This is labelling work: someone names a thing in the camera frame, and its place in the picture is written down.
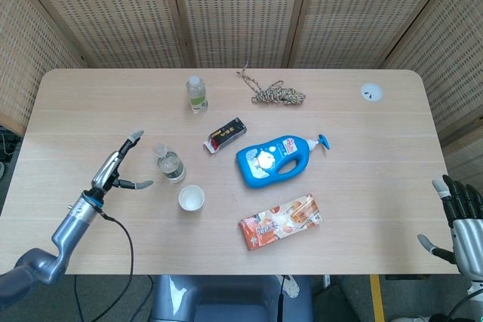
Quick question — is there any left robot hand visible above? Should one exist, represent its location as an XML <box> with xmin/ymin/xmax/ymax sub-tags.
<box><xmin>90</xmin><ymin>129</ymin><xmax>155</xmax><ymax>199</ymax></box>

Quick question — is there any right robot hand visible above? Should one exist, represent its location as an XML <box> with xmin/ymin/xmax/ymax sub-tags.
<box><xmin>417</xmin><ymin>174</ymin><xmax>483</xmax><ymax>282</ymax></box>

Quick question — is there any clear water bottle green label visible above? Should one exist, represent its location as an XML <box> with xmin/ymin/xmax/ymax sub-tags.
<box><xmin>152</xmin><ymin>143</ymin><xmax>187</xmax><ymax>185</ymax></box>

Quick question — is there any white paper cup flower print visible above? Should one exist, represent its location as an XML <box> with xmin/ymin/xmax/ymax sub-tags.
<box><xmin>177</xmin><ymin>184</ymin><xmax>206</xmax><ymax>213</ymax></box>

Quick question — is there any small bottle light green label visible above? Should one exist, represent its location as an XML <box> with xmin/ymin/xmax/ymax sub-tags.
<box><xmin>186</xmin><ymin>75</ymin><xmax>209</xmax><ymax>114</ymax></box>

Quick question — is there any blue pump detergent bottle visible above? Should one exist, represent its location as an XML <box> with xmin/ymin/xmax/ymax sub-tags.
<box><xmin>235</xmin><ymin>133</ymin><xmax>333</xmax><ymax>189</ymax></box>

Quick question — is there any small black carton box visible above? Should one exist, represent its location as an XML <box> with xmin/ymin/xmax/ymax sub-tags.
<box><xmin>203</xmin><ymin>117</ymin><xmax>248</xmax><ymax>155</ymax></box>

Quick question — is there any woven folding screen panel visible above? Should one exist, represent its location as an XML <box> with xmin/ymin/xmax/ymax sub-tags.
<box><xmin>9</xmin><ymin>0</ymin><xmax>193</xmax><ymax>70</ymax></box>
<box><xmin>168</xmin><ymin>0</ymin><xmax>314</xmax><ymax>70</ymax></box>
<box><xmin>380</xmin><ymin>0</ymin><xmax>483</xmax><ymax>142</ymax></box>
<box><xmin>0</xmin><ymin>0</ymin><xmax>86</xmax><ymax>136</ymax></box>
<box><xmin>286</xmin><ymin>0</ymin><xmax>463</xmax><ymax>70</ymax></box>

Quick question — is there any blue-grey robot torso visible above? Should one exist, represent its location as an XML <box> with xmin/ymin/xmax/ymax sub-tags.
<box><xmin>149</xmin><ymin>274</ymin><xmax>315</xmax><ymax>322</ymax></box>

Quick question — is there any orange egg roll snack box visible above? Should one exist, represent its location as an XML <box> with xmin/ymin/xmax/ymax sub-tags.
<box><xmin>237</xmin><ymin>193</ymin><xmax>325</xmax><ymax>251</ymax></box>

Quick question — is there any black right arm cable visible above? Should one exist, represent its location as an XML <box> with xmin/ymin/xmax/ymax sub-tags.
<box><xmin>447</xmin><ymin>287</ymin><xmax>483</xmax><ymax>319</ymax></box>

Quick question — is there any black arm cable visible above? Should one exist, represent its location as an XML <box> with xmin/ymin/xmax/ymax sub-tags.
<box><xmin>90</xmin><ymin>213</ymin><xmax>135</xmax><ymax>322</ymax></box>
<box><xmin>447</xmin><ymin>287</ymin><xmax>483</xmax><ymax>319</ymax></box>

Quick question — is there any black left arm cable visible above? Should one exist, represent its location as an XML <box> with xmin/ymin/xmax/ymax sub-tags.
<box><xmin>90</xmin><ymin>213</ymin><xmax>135</xmax><ymax>322</ymax></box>

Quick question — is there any white table cable grommet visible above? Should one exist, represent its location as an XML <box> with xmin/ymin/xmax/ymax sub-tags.
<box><xmin>360</xmin><ymin>82</ymin><xmax>383</xmax><ymax>103</ymax></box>

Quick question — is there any braided rope bundle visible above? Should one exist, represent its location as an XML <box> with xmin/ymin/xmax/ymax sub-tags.
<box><xmin>236</xmin><ymin>61</ymin><xmax>307</xmax><ymax>106</ymax></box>

